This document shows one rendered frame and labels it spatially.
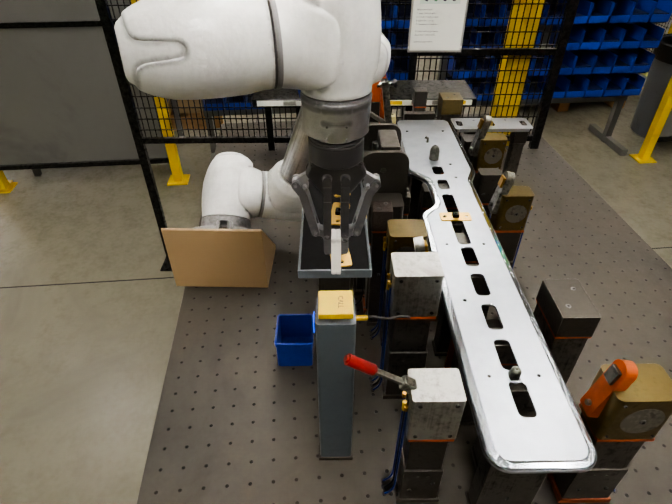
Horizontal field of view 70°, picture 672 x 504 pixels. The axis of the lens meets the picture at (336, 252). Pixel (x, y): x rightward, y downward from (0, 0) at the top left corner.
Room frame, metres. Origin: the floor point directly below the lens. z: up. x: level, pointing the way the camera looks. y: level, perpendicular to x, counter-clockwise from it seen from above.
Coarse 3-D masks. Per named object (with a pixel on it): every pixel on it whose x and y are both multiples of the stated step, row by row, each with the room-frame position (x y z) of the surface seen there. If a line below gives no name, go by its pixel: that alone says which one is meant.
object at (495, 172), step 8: (480, 168) 1.39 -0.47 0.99; (488, 168) 1.39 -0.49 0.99; (496, 168) 1.39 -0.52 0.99; (480, 176) 1.35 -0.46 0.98; (488, 176) 1.34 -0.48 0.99; (496, 176) 1.35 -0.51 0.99; (480, 184) 1.35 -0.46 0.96; (488, 184) 1.34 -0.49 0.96; (496, 184) 1.35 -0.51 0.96; (480, 192) 1.35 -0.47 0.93; (488, 192) 1.35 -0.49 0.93; (480, 200) 1.34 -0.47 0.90; (488, 200) 1.35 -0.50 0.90; (488, 216) 1.35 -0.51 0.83
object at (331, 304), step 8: (320, 296) 0.62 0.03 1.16; (328, 296) 0.62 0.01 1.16; (336, 296) 0.62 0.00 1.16; (344, 296) 0.62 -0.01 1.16; (352, 296) 0.62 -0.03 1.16; (320, 304) 0.60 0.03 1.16; (328, 304) 0.60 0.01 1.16; (336, 304) 0.60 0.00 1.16; (344, 304) 0.60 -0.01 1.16; (352, 304) 0.60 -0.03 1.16; (320, 312) 0.58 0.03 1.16; (328, 312) 0.58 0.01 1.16; (336, 312) 0.58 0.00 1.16; (344, 312) 0.58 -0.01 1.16; (352, 312) 0.58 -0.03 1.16
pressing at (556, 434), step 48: (432, 144) 1.54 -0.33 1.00; (432, 192) 1.22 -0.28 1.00; (432, 240) 0.99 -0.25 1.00; (480, 240) 0.99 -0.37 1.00; (480, 336) 0.67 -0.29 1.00; (528, 336) 0.67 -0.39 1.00; (480, 384) 0.55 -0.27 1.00; (528, 384) 0.55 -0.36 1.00; (480, 432) 0.45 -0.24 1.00; (528, 432) 0.45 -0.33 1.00; (576, 432) 0.45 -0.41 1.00
